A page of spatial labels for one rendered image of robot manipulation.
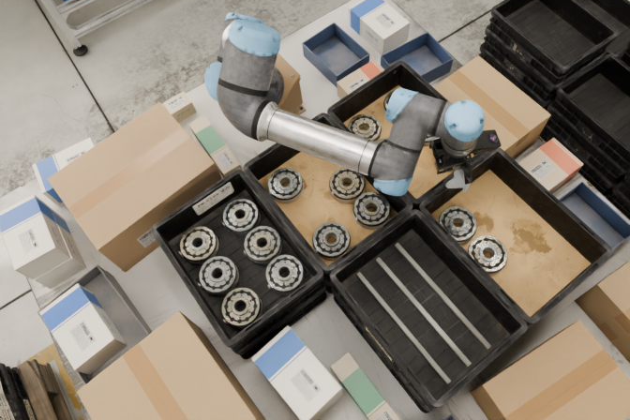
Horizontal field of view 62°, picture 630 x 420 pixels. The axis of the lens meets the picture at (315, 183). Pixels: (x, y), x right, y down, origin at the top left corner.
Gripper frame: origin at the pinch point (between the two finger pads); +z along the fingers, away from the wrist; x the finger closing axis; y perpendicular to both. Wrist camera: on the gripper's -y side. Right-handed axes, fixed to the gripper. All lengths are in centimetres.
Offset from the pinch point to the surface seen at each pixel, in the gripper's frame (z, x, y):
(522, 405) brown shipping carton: 3, 59, 2
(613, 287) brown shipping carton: 11.6, 38.3, -29.6
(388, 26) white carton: 36, -63, 3
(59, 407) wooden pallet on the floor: 71, 39, 164
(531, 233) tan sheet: 16.6, 20.2, -15.9
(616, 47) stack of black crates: 103, -60, -100
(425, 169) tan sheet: 18.9, -5.4, 6.5
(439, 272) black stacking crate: 12.1, 24.9, 11.2
